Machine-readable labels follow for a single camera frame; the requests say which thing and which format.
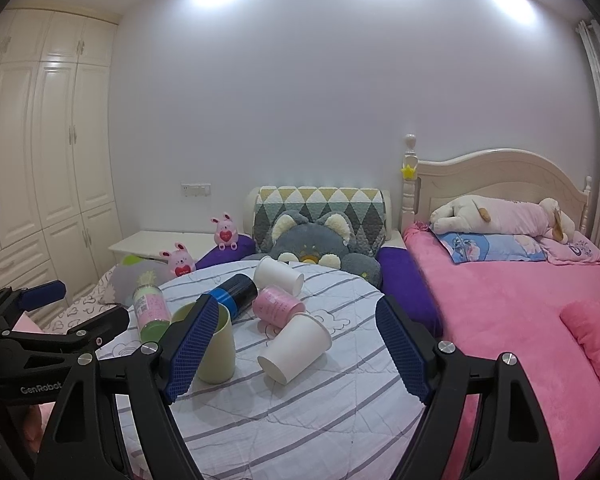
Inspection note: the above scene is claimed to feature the white plush dog pink shirt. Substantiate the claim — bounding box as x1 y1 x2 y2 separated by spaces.
430 195 576 243

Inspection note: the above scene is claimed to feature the pink cup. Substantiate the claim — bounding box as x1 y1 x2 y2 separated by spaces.
252 285 307 330

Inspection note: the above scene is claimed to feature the black and blue can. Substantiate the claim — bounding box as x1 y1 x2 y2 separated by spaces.
202 274 259 321

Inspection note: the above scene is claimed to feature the cream green cup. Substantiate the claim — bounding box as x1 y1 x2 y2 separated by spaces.
170 301 236 385

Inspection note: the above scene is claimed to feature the purple cushion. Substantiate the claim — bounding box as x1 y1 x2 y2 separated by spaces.
377 247 443 338
195 235 257 270

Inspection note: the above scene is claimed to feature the cream wooden bed headboard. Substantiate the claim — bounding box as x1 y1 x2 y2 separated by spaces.
401 134 595 241

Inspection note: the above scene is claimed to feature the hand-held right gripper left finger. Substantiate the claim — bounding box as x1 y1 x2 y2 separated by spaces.
32 294 220 480

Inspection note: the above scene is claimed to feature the grey cat plush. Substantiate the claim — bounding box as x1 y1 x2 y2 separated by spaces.
242 210 383 291

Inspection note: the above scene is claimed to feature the pink fluffy cushion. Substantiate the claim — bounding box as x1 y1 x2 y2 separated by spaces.
560 260 600 406

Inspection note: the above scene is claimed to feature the grey and green pillow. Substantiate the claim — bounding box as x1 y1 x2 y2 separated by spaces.
100 254 173 306

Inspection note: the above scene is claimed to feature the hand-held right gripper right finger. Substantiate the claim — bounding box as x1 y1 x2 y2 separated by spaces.
375 295 557 480

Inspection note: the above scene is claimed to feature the triangle patterned quilted cover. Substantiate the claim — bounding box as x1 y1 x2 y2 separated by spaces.
252 186 385 256

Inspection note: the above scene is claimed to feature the blue printed pillow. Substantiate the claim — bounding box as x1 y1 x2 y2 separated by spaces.
430 227 548 264

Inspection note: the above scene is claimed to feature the pink bunny toy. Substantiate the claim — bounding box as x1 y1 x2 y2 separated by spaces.
160 242 197 279
210 212 240 252

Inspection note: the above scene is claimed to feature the pink printed pillow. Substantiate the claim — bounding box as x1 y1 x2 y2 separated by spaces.
537 237 600 266

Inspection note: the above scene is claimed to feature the cream wardrobe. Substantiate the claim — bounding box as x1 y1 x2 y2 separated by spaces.
0 7 123 326

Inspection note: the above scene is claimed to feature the green pink bottle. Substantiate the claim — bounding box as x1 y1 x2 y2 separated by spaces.
132 284 173 343

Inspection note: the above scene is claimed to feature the white paper cup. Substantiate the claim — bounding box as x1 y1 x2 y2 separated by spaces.
257 312 333 386
253 256 305 297

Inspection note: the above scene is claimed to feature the pink fleece blanket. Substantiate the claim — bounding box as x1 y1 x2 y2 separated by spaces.
402 220 600 480

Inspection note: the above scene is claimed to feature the heart printed sheet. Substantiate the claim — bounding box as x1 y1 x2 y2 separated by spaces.
45 265 126 333

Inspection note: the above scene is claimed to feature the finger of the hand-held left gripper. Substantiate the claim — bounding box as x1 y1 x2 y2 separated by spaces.
0 280 67 332
0 305 131 363

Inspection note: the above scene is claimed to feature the white nightstand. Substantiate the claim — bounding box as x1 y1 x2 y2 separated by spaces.
108 230 221 266

